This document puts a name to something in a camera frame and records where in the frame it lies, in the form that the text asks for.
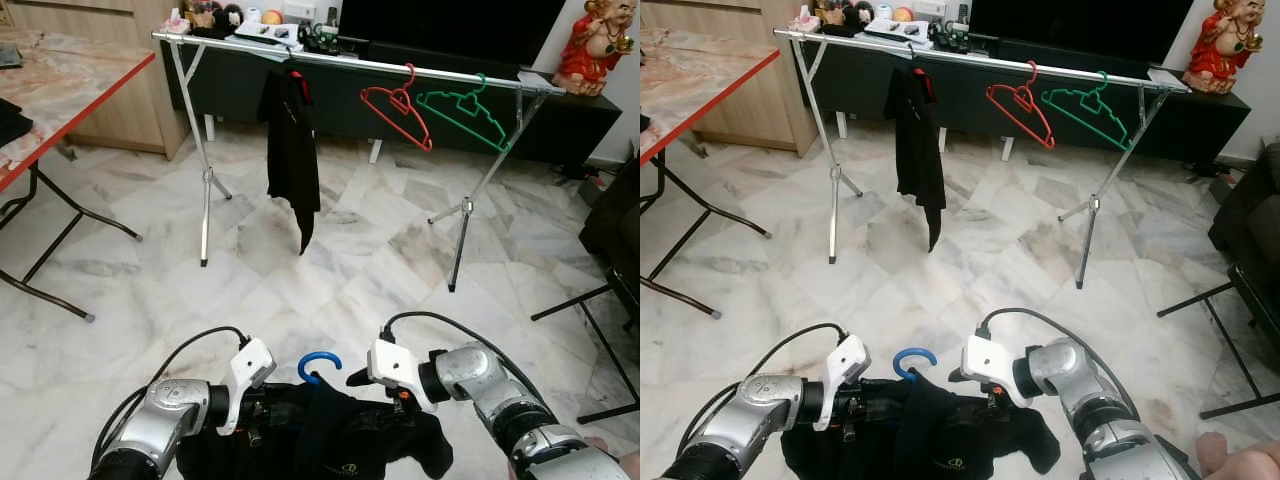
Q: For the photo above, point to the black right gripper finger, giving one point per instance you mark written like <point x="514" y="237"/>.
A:
<point x="358" y="378"/>
<point x="958" y="374"/>

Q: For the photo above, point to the blue plastic clothes hanger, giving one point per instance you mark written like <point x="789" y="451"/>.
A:
<point x="912" y="358"/>
<point x="318" y="362"/>

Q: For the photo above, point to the black shirt with knit collar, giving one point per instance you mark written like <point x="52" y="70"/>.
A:
<point x="940" y="435"/>
<point x="340" y="440"/>

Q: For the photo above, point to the red plastic clothes hanger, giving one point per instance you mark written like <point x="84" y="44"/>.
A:
<point x="1046" y="138"/>
<point x="424" y="142"/>

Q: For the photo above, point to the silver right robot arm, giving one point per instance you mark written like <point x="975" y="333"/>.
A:
<point x="1100" y="405"/>
<point x="510" y="410"/>

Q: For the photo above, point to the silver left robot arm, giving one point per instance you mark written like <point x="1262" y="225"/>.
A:
<point x="160" y="425"/>
<point x="750" y="420"/>

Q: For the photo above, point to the green plastic clothes hanger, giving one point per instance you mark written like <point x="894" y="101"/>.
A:
<point x="497" y="142"/>
<point x="1120" y="140"/>

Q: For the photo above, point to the black shirt with red label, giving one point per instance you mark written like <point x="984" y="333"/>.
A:
<point x="292" y="150"/>
<point x="918" y="145"/>

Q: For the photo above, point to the black folding chair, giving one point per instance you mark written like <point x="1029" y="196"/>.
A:
<point x="610" y="250"/>
<point x="1250" y="230"/>

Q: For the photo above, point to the black TV console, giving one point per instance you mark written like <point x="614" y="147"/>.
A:
<point x="970" y="100"/>
<point x="345" y="105"/>

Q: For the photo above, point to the silver metal clothes rack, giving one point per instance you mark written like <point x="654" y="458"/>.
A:
<point x="960" y="55"/>
<point x="340" y="60"/>

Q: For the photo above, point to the green mug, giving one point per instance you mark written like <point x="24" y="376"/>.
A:
<point x="950" y="34"/>
<point x="320" y="36"/>

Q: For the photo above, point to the white paper sheet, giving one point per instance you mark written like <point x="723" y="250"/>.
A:
<point x="1165" y="77"/>
<point x="540" y="80"/>

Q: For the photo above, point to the stack of white papers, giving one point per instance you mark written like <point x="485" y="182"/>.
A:
<point x="898" y="30"/>
<point x="268" y="32"/>

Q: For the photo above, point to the marble-pattern table with red edge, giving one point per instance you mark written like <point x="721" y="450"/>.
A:
<point x="60" y="90"/>
<point x="690" y="85"/>

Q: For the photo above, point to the black flat-screen TV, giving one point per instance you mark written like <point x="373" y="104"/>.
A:
<point x="450" y="25"/>
<point x="1080" y="25"/>

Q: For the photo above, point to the black mouse-ear plush toys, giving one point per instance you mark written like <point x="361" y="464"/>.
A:
<point x="855" y="14"/>
<point x="225" y="15"/>

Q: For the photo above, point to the pink tissue box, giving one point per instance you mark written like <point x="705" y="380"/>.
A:
<point x="806" y="18"/>
<point x="178" y="20"/>

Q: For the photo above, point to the red and gold figurine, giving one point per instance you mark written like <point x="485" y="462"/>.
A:
<point x="598" y="45"/>
<point x="1225" y="45"/>

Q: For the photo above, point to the small black wallet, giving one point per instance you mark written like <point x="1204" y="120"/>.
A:
<point x="8" y="55"/>

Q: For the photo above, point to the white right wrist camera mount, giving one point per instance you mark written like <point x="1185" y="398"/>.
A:
<point x="395" y="365"/>
<point x="990" y="360"/>

